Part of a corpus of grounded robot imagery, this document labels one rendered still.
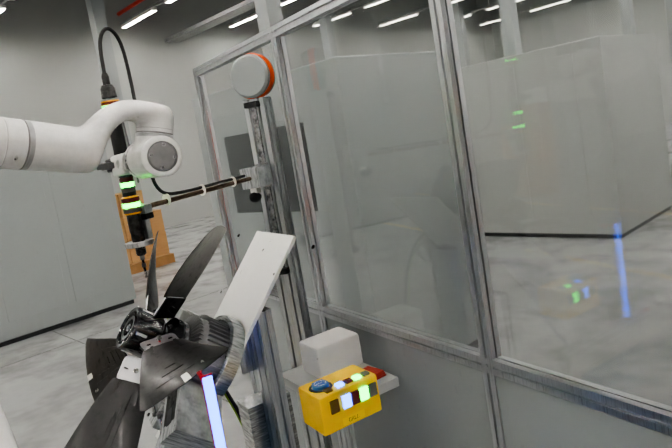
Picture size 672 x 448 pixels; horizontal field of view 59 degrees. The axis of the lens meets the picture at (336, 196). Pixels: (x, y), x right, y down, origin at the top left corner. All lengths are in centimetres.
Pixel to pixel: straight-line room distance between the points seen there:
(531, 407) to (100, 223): 637
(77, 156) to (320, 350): 108
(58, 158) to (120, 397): 74
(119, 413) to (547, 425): 105
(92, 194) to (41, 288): 116
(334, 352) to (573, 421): 80
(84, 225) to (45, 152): 625
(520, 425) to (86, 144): 121
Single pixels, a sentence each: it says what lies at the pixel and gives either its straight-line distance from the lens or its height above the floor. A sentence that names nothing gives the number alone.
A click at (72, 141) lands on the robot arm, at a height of 170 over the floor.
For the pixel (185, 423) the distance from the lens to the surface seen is 161.
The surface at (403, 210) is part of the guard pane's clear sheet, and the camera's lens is 177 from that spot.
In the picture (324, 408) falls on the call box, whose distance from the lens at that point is 141.
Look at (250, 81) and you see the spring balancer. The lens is 215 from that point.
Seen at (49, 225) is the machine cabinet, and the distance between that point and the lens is 730.
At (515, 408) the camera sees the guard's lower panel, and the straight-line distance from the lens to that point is 166.
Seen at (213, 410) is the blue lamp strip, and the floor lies 111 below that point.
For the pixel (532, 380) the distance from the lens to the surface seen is 158.
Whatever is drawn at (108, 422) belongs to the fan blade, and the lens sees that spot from 170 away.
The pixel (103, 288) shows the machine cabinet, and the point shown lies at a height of 29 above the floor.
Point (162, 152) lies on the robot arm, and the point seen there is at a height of 166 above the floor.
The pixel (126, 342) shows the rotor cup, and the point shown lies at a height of 120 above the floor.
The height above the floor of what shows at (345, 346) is 94.
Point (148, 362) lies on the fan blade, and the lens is 155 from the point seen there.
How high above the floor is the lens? 165
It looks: 6 degrees down
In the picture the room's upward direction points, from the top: 10 degrees counter-clockwise
